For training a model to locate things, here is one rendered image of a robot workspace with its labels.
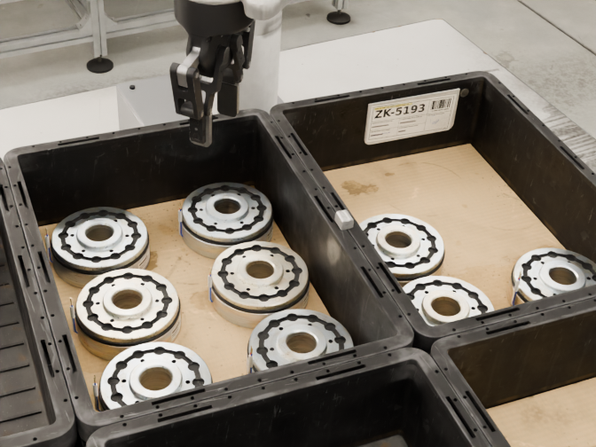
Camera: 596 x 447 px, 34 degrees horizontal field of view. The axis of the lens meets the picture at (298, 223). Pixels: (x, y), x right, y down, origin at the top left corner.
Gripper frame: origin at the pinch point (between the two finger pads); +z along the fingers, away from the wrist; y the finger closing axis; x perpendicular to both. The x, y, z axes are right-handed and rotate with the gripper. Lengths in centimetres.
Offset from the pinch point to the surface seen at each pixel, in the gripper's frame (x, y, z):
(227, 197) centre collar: -0.8, -4.7, 13.7
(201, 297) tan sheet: 2.3, 7.7, 17.4
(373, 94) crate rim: 9.6, -23.2, 7.4
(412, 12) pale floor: -38, -227, 100
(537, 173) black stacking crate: 30.4, -23.6, 12.4
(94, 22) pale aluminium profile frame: -111, -144, 84
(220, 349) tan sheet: 7.4, 13.6, 17.4
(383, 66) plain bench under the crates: -2, -69, 30
